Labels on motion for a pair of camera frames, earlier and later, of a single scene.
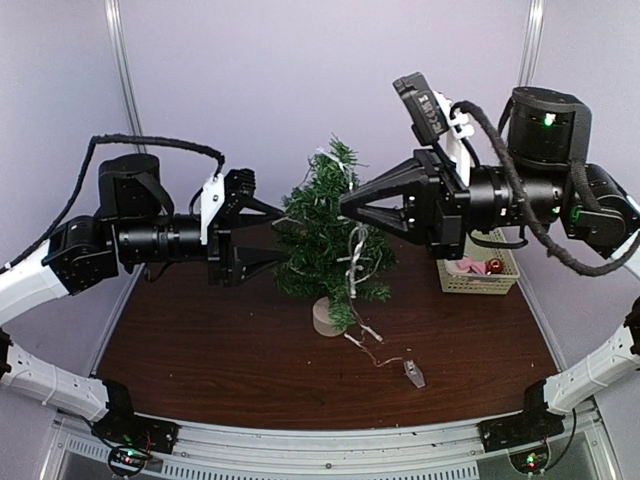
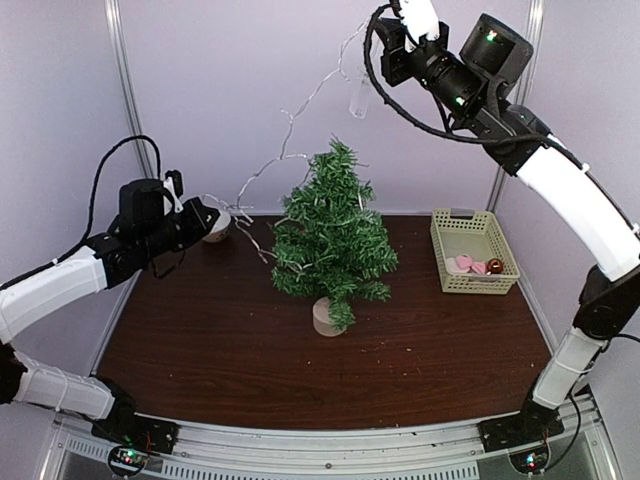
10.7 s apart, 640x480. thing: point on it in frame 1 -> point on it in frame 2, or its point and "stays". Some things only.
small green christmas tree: (323, 252) stays
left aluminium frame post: (117, 26) stays
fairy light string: (361, 271) -> (290, 112)
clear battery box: (414, 374) -> (359, 100)
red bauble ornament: (494, 266) stays
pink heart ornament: (466, 264) stays
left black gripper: (218, 236) -> (200, 226)
